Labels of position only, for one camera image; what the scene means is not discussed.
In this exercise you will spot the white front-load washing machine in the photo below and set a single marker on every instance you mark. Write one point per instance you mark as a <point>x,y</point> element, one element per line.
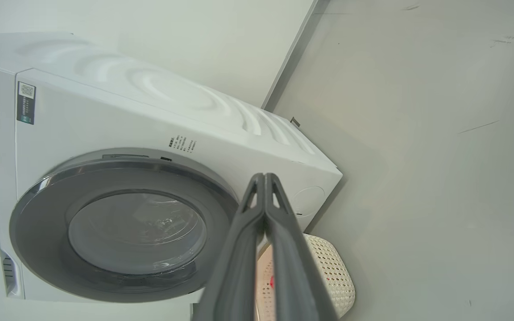
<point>105,120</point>

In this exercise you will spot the dark round washing machine door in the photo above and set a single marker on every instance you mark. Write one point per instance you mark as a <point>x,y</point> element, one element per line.
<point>43,223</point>

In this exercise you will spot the cream perforated laundry basket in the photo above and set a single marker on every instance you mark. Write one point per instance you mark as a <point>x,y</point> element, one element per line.
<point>328,267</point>

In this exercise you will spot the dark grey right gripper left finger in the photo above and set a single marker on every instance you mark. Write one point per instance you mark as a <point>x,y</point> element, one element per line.
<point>234,267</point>

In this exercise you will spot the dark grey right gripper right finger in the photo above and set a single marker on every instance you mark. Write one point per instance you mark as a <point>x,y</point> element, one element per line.
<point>292,276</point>

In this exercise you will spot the red garment with white stripes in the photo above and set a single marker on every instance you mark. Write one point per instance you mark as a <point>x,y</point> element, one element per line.
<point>271,281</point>

